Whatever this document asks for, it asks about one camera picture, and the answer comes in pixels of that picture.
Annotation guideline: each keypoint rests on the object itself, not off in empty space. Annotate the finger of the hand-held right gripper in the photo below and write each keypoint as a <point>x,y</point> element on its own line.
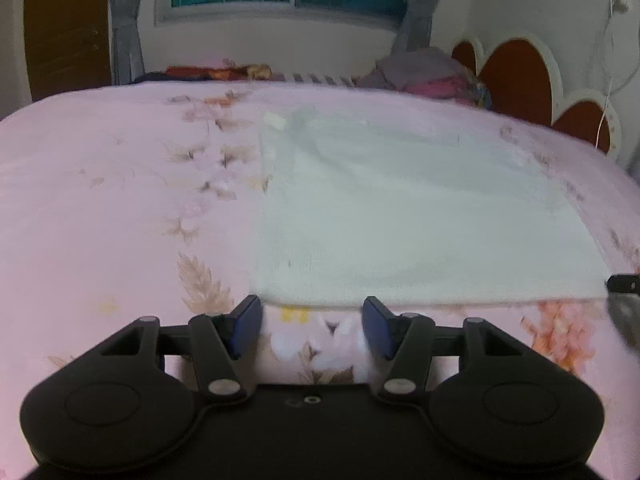
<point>625,283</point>
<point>627,320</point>

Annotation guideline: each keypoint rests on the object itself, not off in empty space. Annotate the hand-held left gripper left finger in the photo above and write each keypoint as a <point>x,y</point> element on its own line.
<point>247,322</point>

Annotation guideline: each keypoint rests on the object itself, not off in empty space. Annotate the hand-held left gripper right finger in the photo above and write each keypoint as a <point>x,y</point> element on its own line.
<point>375,325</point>

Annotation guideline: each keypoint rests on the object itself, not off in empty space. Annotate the white knit sweater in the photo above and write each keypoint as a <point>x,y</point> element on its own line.
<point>400,210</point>

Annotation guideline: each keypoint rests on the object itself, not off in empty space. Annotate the pile of clothes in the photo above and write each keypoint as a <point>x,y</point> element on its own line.
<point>425,72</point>

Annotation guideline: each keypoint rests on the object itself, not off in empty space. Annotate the pink floral bed sheet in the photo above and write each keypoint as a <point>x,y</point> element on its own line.
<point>100,210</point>

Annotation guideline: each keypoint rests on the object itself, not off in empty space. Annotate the red and white headboard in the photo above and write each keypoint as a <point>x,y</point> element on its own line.
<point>520,80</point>

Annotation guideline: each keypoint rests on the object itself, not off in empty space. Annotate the striped pillow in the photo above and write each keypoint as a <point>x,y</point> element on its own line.
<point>320,79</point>

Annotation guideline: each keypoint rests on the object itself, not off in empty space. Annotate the red patterned cloth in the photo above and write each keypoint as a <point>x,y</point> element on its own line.
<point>210,72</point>

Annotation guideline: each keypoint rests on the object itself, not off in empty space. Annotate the black cloth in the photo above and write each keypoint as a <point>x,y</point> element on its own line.
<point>150,78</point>

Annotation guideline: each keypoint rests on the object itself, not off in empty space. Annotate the grey curtain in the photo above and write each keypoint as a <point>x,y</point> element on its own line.
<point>417,10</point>
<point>125,25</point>

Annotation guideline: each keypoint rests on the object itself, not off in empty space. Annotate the brown wooden door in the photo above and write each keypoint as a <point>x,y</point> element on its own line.
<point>65,35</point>

